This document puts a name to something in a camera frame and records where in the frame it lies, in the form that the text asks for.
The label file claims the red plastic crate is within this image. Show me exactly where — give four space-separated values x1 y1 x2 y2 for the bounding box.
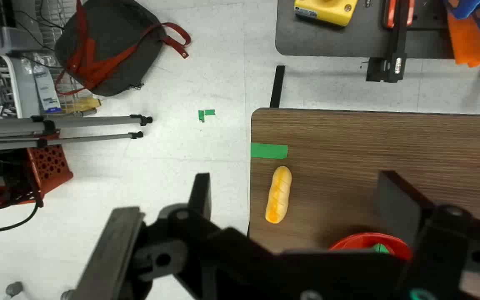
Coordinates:
0 145 74 205

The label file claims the green tape mark on floor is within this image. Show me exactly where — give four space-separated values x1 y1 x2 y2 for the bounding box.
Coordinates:
199 109 216 124

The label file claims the yellow toy bread roll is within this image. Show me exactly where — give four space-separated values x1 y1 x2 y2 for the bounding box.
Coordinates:
266 167 294 224

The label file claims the dark wooden table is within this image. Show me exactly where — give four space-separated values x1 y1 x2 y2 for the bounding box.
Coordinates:
247 107 480 300

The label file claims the black orange clamp tool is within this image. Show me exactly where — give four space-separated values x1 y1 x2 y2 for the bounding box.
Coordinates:
367 0 416 84

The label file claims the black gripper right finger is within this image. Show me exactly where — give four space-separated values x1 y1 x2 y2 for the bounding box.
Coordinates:
374 170 436 245

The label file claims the dark grey side table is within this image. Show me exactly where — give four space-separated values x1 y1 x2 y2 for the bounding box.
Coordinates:
276 0 454 59

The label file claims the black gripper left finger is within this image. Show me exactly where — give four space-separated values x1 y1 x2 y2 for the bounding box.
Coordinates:
189 174 212 219

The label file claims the green tape strip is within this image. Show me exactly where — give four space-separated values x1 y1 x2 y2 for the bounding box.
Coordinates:
251 144 289 160

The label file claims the grey red backpack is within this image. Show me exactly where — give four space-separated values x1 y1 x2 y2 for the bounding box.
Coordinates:
56 0 192 97

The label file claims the red plastic bowl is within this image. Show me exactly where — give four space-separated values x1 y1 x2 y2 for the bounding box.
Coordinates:
332 232 414 260

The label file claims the orange cloth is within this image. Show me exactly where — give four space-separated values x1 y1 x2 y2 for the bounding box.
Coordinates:
447 14 480 67

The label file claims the yellow toy block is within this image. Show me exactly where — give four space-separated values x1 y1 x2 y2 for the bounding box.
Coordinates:
294 0 359 27

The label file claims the green toy in bowl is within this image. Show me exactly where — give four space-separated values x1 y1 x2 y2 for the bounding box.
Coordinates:
372 244 392 254

